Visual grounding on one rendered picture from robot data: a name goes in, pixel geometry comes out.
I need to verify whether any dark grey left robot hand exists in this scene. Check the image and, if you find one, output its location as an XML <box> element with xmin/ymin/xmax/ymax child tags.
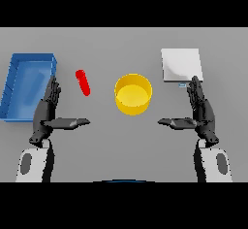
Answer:
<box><xmin>28</xmin><ymin>75</ymin><xmax>91</xmax><ymax>148</ymax></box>

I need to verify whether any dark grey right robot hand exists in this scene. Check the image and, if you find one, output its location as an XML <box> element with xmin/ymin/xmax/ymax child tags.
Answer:
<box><xmin>157</xmin><ymin>75</ymin><xmax>220</xmax><ymax>148</ymax></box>

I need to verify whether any blue tray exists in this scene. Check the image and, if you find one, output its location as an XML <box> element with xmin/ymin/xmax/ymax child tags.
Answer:
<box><xmin>0</xmin><ymin>52</ymin><xmax>58</xmax><ymax>123</ymax></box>

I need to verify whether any yellow bowl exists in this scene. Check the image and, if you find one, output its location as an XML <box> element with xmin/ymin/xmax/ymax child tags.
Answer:
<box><xmin>113</xmin><ymin>73</ymin><xmax>153</xmax><ymax>116</ymax></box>

